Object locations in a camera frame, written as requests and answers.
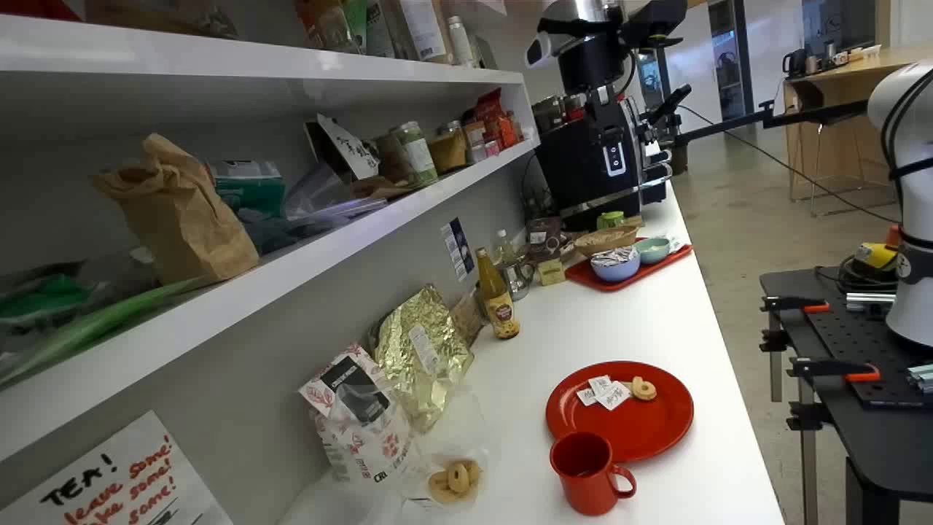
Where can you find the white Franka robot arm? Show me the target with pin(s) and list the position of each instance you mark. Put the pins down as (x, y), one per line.
(913, 302)

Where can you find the red round plate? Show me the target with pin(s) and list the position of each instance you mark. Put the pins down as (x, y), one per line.
(642, 427)

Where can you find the blue white box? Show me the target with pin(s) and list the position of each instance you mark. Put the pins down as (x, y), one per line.
(460, 249)

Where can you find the cooking oil bottle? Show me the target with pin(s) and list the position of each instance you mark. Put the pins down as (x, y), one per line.
(502, 249)

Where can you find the brown bottle yellow label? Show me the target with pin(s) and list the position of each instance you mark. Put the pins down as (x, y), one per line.
(501, 306)

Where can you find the gold foil bag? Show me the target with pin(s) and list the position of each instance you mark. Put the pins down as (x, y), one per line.
(423, 350)

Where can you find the tan lidded jar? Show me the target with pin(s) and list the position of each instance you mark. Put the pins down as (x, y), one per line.
(447, 148)

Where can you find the green label white jar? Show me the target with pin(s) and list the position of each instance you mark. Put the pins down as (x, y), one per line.
(417, 156)

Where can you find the wicker basket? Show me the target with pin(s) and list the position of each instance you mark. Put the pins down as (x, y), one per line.
(605, 239)

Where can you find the orange red snack bag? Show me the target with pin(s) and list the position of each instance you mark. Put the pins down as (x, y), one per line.
(498, 119)

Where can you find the blue white bowl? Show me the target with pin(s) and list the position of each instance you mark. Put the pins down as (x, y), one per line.
(616, 267)

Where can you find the black espresso machine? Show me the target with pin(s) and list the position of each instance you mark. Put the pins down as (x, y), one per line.
(587, 162)

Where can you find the white black carton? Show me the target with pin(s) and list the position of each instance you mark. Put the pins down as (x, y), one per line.
(342, 146)

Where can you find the light green bowl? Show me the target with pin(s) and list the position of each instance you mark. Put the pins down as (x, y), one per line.
(655, 249)

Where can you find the white sugar packets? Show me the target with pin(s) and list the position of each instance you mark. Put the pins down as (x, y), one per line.
(605, 391)

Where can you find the white red patterned bag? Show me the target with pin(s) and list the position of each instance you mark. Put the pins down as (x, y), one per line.
(353, 417)

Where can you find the red serving tray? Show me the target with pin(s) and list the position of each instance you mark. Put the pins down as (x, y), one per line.
(659, 267)

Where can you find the small round cookie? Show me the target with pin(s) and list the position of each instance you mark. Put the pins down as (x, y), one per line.
(642, 389)

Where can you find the clear plastic cookie bag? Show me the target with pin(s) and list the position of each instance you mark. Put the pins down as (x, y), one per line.
(457, 478)

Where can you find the white plastic bottle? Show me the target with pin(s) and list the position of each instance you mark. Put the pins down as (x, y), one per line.
(461, 42)

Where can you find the white shelf board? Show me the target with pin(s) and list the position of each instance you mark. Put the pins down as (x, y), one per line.
(242, 296)
(193, 62)

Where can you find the green box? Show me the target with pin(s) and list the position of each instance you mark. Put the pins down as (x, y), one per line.
(250, 183)

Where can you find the white green pouch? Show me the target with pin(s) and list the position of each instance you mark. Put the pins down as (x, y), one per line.
(423, 27)

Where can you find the black steel coffee grinder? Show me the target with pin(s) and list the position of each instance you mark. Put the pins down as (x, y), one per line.
(594, 45)

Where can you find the brown paper bag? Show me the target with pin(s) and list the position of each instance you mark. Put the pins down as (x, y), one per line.
(186, 220)

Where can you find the black orange bar clamp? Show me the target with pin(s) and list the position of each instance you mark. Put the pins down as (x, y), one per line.
(791, 303)
(834, 372)

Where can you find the green plastic bags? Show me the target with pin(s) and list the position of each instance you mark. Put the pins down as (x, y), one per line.
(89, 325)

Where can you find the dark kettle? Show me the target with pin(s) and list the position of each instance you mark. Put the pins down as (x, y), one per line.
(798, 62)

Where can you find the wooden side table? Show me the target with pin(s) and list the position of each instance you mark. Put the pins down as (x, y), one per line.
(834, 116)

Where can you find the yellow black tool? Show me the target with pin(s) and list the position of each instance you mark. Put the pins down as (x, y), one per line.
(877, 256)

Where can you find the white handwritten tea sign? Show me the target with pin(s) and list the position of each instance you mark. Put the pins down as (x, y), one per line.
(119, 485)

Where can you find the black robot table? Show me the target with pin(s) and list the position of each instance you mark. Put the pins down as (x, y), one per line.
(877, 427)

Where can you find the black camera boom rod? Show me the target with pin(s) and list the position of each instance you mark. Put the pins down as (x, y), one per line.
(740, 124)

